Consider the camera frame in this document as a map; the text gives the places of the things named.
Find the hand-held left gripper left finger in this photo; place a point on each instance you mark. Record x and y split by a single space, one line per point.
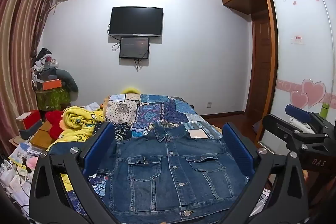
99 146

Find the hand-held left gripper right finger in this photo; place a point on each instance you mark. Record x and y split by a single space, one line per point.
237 146

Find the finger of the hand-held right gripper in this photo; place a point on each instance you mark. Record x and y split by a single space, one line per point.
299 111
278 128

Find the blue denim jacket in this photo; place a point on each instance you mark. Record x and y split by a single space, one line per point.
170 169

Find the pile of clothes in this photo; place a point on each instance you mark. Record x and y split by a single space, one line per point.
43 64

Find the green bottle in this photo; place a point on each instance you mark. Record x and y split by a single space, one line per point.
324 111

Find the navy patterned cloth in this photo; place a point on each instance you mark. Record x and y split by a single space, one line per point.
120 132

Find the yellow cartoon blanket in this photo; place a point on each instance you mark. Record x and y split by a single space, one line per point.
78 116

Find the red plush toy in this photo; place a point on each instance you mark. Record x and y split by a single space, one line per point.
53 123

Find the wooden box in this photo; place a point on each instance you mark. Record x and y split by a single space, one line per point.
42 136

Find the brown wooden door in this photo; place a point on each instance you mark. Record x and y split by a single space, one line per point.
261 64

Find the yellow pillow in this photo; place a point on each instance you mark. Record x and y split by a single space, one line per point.
130 90

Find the green patterned cloth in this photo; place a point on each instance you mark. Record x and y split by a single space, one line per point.
52 99

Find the white red door sticker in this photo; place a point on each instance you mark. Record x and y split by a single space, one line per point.
298 39

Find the red box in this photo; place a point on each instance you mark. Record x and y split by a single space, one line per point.
27 119

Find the blue patchwork bedspread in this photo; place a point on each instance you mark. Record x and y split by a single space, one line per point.
168 111

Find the orange box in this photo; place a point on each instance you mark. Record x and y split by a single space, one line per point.
52 84

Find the pile of papers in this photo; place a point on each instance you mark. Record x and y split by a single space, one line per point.
15 169

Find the striped brown curtain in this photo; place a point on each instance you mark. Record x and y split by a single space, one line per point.
18 43

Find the white wall socket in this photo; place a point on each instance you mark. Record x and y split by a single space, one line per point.
209 104

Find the small black wall monitor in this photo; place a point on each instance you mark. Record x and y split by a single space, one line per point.
134 47

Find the black wall television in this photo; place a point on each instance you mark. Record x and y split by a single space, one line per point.
136 21

